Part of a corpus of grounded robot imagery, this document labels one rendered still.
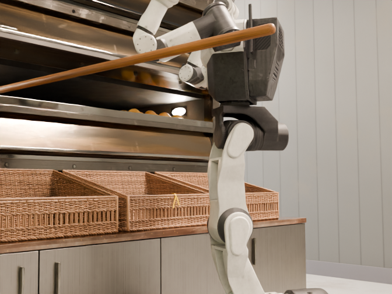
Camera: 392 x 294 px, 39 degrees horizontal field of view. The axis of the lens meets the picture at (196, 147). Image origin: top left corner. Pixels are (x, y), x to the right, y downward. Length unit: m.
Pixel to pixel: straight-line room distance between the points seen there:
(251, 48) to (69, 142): 1.12
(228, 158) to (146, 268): 0.63
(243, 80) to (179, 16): 1.45
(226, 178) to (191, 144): 1.33
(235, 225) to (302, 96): 3.17
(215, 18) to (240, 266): 0.91
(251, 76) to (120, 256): 0.89
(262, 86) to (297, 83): 3.09
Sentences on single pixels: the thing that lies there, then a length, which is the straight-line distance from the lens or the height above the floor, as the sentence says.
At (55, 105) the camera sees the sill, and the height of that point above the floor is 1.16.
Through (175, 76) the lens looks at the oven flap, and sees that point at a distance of 3.19.
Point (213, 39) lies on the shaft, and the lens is 1.62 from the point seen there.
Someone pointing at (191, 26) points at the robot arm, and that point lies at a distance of 2.01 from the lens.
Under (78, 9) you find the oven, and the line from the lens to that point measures 2.97.
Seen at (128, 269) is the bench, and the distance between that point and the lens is 2.34.
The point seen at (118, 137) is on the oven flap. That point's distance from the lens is 3.01.
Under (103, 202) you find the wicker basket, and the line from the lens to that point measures 2.30.
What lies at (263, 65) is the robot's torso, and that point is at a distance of 2.11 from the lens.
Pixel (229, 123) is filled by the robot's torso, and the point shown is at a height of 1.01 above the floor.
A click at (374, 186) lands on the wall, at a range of 4.72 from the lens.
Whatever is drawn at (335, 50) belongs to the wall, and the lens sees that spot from 5.02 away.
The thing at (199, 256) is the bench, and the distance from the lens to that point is 2.65.
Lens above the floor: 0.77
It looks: 4 degrees up
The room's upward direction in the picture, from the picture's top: straight up
